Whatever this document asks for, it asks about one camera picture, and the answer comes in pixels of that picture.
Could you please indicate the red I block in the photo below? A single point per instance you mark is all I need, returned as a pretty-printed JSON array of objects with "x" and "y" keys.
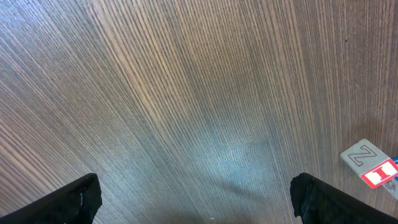
[{"x": 372, "y": 165}]

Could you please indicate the white picture block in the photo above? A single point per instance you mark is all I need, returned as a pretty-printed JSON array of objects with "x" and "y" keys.
[{"x": 392, "y": 187}]

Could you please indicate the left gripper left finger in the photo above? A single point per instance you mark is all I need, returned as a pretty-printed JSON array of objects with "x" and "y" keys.
[{"x": 77, "y": 202}]

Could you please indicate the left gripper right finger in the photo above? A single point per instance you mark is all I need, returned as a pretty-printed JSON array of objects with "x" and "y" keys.
[{"x": 317, "y": 202}]

